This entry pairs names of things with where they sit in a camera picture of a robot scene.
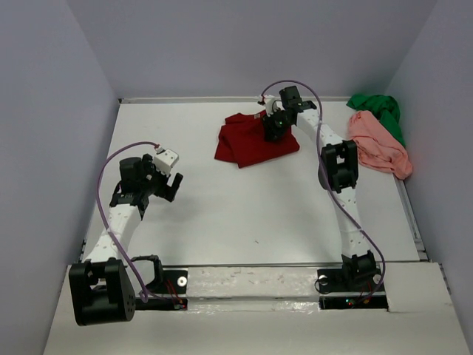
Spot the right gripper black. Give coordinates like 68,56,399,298
260,108,293,141

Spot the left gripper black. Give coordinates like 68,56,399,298
140,155,182,203

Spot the dark red t shirt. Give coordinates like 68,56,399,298
214,110,300,169

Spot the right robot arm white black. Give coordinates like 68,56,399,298
258,86,385,298

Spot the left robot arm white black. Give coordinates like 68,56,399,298
69,148,187,326

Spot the pink t shirt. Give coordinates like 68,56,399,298
348,111,413,180

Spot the green t shirt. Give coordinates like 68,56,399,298
346,94,406,147

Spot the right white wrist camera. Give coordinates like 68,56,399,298
258,95,282,116

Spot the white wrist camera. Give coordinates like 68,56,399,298
258,95,282,116
153,147,180,177

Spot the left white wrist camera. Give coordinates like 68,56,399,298
153,147,180,177

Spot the metal rail at table front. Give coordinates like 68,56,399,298
163,260,432,268

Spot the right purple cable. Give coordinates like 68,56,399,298
257,79,386,299

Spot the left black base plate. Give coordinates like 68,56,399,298
136,268,188,311

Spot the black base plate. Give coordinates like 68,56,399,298
314,268,389,311
136,268,188,311

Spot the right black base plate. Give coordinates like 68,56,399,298
314,268,389,311

